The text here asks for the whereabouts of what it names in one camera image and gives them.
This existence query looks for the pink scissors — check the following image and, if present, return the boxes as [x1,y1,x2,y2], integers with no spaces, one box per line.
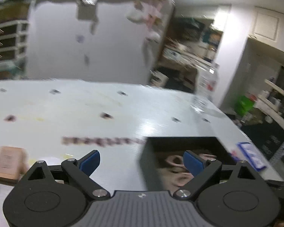
[164,153,216,189]

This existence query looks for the blue white tissue pack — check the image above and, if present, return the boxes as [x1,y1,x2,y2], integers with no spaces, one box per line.
[237,142,267,172]

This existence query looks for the black open storage box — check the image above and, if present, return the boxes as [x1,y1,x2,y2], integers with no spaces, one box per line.
[139,137,235,193]

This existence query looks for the brown cardboard box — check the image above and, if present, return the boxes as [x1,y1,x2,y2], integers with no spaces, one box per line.
[0,146,28,183]

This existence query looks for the green shopping bag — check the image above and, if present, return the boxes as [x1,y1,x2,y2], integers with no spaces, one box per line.
[234,95,254,116]

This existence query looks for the clear water bottle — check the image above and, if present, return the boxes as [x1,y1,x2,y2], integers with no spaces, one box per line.
[191,63,220,113]

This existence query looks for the white plush sheep hanging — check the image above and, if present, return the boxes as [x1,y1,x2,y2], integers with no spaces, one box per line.
[145,31,161,43]

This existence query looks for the white drawer cabinet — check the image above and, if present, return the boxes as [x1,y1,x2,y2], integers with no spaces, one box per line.
[0,0,32,80]

